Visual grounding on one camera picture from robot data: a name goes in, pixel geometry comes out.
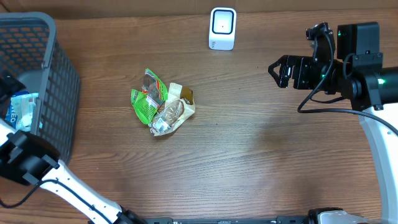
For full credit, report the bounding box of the brown paper bread bag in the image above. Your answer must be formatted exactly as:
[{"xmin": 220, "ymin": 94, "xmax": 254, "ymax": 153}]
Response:
[{"xmin": 149, "ymin": 83, "xmax": 196, "ymax": 137}]

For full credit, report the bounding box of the green snack packet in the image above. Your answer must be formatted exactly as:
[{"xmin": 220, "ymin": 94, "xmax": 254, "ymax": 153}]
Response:
[{"xmin": 131, "ymin": 68, "xmax": 168, "ymax": 125}]

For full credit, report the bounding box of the blue Oreo cookie pack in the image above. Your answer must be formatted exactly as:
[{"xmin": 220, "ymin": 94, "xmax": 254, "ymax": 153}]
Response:
[{"xmin": 5, "ymin": 91, "xmax": 39, "ymax": 132}]

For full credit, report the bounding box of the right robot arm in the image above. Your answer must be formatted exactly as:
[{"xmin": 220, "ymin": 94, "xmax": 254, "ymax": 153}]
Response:
[{"xmin": 268, "ymin": 22, "xmax": 397, "ymax": 223}]

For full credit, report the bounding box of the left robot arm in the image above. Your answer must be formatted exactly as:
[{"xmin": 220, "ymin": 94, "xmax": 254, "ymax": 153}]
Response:
[{"xmin": 1, "ymin": 119, "xmax": 145, "ymax": 224}]

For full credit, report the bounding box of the white barcode scanner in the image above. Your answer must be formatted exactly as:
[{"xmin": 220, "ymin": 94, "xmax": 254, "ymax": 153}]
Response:
[{"xmin": 208, "ymin": 7, "xmax": 237, "ymax": 51}]

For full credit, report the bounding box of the grey plastic mesh basket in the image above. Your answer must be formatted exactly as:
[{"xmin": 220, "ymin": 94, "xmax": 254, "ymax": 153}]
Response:
[{"xmin": 1, "ymin": 12, "xmax": 80, "ymax": 163}]

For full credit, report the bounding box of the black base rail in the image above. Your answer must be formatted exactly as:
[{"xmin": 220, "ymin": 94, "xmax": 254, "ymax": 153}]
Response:
[{"xmin": 88, "ymin": 215, "xmax": 312, "ymax": 224}]

